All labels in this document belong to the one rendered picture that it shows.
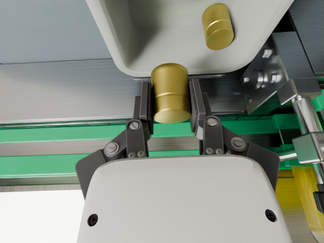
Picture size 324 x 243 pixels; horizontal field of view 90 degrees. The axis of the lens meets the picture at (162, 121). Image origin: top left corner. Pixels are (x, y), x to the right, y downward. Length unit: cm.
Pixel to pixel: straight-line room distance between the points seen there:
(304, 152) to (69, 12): 33
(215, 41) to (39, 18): 25
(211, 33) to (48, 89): 29
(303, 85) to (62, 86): 35
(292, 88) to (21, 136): 40
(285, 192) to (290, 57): 34
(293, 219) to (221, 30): 43
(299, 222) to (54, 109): 55
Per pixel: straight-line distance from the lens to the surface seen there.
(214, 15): 25
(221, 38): 24
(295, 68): 23
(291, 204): 51
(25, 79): 40
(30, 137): 36
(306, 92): 21
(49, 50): 38
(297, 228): 52
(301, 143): 20
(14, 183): 62
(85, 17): 31
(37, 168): 34
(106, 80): 32
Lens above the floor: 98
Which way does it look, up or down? 20 degrees down
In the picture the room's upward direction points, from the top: 178 degrees clockwise
